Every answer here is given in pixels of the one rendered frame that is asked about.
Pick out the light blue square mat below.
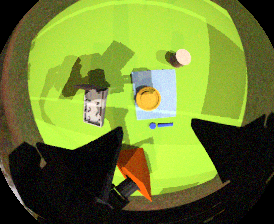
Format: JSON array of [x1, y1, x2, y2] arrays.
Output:
[[132, 69, 177, 120]]

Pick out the yellow round plate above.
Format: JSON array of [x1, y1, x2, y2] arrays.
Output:
[[136, 87, 161, 112]]

